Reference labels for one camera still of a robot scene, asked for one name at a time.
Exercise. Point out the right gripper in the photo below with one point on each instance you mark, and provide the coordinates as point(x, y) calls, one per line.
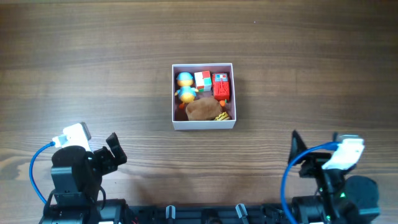
point(311, 163)

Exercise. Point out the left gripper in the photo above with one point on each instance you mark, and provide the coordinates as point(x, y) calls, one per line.
point(110, 159)

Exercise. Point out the yellow toy duck blue hat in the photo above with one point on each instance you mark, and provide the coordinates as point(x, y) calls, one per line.
point(186, 93)

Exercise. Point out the yellow plastic wheel toy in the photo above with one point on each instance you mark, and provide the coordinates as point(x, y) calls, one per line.
point(222, 116)

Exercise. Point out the brown plush toy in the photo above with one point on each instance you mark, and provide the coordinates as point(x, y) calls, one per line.
point(204, 109)

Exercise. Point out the red toy truck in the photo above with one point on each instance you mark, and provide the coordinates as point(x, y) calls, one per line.
point(221, 87)

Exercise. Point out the small colourful puzzle cube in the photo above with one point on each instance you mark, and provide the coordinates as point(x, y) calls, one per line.
point(203, 81)

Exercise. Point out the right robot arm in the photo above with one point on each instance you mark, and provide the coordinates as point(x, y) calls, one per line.
point(338, 199)

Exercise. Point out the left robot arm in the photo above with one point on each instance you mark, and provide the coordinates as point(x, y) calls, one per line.
point(78, 196)

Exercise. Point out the white box pink interior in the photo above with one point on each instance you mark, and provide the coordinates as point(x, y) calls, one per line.
point(179, 118)

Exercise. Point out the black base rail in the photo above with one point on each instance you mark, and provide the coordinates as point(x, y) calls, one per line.
point(240, 213)

